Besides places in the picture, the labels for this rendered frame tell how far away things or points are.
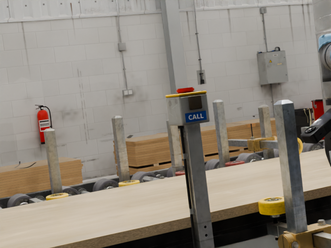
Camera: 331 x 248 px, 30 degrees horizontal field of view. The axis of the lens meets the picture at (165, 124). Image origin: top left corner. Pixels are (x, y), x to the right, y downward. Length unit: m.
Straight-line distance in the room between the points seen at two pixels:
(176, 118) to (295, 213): 0.39
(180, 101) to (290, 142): 0.32
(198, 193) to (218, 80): 8.35
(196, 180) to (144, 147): 6.34
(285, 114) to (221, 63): 8.27
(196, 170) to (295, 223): 0.30
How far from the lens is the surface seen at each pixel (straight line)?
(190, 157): 1.37
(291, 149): 1.51
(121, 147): 2.47
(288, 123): 1.51
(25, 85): 8.62
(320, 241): 1.55
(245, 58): 10.00
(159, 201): 1.89
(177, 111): 1.35
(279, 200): 1.67
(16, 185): 7.30
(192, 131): 1.37
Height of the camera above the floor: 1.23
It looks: 3 degrees down
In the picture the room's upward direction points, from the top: 7 degrees counter-clockwise
